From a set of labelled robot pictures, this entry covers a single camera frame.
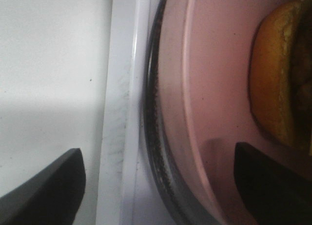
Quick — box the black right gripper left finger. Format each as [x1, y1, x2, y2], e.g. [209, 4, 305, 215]
[0, 148, 86, 225]

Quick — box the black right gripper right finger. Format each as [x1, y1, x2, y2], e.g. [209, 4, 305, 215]
[234, 142, 312, 225]

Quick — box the pink round plate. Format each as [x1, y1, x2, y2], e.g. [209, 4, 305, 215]
[157, 0, 312, 225]

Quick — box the toy burger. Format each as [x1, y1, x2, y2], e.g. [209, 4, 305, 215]
[249, 0, 312, 154]

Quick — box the white microwave oven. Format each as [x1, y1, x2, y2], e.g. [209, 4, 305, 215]
[96, 0, 174, 225]

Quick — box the glass microwave turntable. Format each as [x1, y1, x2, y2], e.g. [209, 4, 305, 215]
[142, 0, 194, 225]

